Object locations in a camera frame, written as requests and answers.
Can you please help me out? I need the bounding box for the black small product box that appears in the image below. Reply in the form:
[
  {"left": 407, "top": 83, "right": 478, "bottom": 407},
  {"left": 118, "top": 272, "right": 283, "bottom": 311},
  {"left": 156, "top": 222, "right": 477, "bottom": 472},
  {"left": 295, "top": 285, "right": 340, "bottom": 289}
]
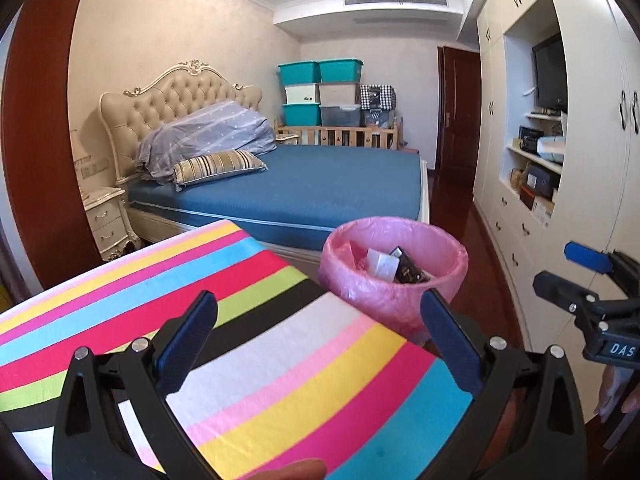
[{"left": 390, "top": 246, "right": 431, "bottom": 284}]

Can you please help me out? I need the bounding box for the white pink card box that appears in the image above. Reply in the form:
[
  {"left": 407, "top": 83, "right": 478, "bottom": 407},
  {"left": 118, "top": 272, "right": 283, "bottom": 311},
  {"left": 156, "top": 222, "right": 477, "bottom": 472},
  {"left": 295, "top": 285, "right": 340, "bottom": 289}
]
[{"left": 367, "top": 249, "right": 398, "bottom": 283}]

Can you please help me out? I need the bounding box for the pink lined trash bin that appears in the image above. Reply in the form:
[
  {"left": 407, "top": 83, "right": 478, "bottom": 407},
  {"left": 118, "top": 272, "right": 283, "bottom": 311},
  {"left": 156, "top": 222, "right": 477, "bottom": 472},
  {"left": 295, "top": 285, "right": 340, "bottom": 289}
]
[{"left": 318, "top": 217, "right": 469, "bottom": 344}]

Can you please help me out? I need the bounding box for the right hand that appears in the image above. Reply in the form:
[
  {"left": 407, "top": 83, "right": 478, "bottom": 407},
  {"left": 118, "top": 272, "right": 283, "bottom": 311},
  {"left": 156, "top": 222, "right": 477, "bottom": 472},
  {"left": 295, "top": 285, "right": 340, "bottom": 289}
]
[{"left": 594, "top": 365, "right": 640, "bottom": 420}]

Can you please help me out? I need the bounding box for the left hand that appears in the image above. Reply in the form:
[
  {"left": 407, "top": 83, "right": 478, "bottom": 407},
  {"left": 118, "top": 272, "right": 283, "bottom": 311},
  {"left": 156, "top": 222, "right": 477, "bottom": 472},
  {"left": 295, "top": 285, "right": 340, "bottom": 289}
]
[{"left": 246, "top": 458, "right": 328, "bottom": 480}]

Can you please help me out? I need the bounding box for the white built-in wardrobe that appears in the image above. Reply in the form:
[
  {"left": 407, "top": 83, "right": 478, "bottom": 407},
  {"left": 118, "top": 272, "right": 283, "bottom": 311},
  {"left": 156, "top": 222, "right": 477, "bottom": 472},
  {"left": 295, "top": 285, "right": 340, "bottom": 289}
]
[{"left": 474, "top": 0, "right": 639, "bottom": 415}]

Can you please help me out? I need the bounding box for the black television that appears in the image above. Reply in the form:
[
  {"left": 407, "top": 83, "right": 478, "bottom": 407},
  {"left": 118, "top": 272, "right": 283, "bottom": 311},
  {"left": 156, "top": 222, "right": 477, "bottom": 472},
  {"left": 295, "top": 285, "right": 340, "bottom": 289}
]
[{"left": 532, "top": 34, "right": 568, "bottom": 113}]

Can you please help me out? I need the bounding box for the colourful striped table cloth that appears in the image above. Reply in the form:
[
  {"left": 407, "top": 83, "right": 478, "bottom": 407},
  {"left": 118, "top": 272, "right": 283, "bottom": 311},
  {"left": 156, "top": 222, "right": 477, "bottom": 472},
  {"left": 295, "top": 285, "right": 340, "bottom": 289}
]
[{"left": 1, "top": 221, "right": 472, "bottom": 479}]

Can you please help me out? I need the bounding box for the dark wooden door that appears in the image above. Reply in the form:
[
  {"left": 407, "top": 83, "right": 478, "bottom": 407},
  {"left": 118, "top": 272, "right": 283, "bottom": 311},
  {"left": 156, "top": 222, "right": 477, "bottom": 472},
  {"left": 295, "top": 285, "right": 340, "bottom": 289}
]
[{"left": 436, "top": 47, "right": 482, "bottom": 179}]

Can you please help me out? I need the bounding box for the cream bedside table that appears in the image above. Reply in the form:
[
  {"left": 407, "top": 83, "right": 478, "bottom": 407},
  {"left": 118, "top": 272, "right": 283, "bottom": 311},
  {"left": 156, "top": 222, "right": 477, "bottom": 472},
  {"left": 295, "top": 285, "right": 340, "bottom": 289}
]
[{"left": 82, "top": 186, "right": 141, "bottom": 261}]

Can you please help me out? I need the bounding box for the blue mattress bed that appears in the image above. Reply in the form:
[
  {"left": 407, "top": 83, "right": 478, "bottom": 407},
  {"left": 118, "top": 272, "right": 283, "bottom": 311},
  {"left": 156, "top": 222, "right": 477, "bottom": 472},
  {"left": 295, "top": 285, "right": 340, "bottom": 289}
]
[{"left": 129, "top": 145, "right": 423, "bottom": 252}]

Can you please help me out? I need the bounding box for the black white checkered bag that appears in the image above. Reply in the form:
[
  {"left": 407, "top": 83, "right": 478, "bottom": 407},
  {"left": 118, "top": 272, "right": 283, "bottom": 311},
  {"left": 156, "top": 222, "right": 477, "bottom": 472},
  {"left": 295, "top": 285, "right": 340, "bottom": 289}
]
[{"left": 360, "top": 84, "right": 397, "bottom": 110}]

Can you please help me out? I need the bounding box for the gold striped cushion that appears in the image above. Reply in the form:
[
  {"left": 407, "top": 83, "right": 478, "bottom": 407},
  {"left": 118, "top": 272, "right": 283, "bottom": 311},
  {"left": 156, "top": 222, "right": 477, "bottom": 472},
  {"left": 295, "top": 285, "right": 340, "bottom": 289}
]
[{"left": 172, "top": 150, "right": 268, "bottom": 191}]

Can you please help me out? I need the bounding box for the grey translucent storage bin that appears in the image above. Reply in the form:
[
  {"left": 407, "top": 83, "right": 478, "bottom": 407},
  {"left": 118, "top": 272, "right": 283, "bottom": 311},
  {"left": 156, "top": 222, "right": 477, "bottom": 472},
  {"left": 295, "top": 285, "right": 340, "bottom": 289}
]
[{"left": 320, "top": 105, "right": 361, "bottom": 127}]

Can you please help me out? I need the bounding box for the beige storage box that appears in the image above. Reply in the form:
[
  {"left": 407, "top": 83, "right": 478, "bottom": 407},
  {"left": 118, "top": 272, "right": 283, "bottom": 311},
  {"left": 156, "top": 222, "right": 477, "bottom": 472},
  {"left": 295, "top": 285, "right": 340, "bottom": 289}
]
[{"left": 319, "top": 82, "right": 360, "bottom": 106}]

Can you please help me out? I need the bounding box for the grey striped pillow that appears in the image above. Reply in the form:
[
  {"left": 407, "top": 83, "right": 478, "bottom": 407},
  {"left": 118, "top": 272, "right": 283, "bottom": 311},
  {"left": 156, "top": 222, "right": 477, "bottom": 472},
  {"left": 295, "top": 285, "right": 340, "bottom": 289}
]
[{"left": 134, "top": 101, "right": 277, "bottom": 183}]

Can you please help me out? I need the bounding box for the ceiling air vent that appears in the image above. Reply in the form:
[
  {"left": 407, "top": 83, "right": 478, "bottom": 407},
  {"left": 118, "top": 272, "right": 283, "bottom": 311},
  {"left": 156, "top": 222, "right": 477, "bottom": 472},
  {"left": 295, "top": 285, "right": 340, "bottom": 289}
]
[{"left": 344, "top": 0, "right": 448, "bottom": 6}]

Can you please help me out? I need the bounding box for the teal storage bin upper right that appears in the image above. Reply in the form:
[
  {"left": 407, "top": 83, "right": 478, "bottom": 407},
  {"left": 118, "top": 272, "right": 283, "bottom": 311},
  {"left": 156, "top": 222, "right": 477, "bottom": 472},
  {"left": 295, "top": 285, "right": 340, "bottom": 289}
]
[{"left": 318, "top": 58, "right": 363, "bottom": 84}]

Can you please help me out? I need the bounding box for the teal storage bin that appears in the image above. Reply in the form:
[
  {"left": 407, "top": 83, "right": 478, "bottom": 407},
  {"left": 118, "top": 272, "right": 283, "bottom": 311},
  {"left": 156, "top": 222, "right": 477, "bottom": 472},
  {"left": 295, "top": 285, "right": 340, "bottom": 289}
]
[
  {"left": 318, "top": 58, "right": 363, "bottom": 84},
  {"left": 278, "top": 61, "right": 321, "bottom": 87},
  {"left": 282, "top": 103, "right": 321, "bottom": 127}
]

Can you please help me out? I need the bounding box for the teal storage bin lower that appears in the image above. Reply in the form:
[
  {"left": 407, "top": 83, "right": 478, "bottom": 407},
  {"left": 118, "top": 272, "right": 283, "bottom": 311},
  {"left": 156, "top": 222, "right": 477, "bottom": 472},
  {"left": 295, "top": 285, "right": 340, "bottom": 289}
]
[{"left": 282, "top": 103, "right": 321, "bottom": 127}]

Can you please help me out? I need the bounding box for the white storage box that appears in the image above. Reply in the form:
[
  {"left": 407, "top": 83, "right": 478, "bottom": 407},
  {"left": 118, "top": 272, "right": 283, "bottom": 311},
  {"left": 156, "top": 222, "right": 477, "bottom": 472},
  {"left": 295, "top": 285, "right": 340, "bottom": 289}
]
[{"left": 284, "top": 84, "right": 320, "bottom": 104}]

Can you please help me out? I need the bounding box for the teal storage bin upper left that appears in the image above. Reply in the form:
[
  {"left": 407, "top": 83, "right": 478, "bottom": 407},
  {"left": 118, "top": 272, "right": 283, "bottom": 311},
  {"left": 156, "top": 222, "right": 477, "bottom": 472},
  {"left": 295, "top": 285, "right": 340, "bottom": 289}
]
[{"left": 278, "top": 61, "right": 321, "bottom": 87}]

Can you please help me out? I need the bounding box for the beige tufted headboard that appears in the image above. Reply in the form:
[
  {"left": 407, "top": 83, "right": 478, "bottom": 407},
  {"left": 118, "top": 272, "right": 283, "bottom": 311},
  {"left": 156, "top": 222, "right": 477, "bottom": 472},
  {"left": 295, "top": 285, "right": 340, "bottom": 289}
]
[{"left": 98, "top": 60, "right": 262, "bottom": 186}]

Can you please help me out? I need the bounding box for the red wooden door frame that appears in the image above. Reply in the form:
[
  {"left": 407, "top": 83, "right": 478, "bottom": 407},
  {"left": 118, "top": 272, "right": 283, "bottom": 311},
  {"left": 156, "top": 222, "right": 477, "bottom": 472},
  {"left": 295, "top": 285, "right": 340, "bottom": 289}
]
[{"left": 1, "top": 0, "right": 101, "bottom": 295}]

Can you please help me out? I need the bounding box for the wooden crib rail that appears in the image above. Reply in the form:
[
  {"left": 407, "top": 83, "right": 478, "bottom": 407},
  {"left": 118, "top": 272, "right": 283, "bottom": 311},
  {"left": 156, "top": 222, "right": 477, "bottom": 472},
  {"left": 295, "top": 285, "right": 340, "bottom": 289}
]
[{"left": 274, "top": 119, "right": 404, "bottom": 151}]

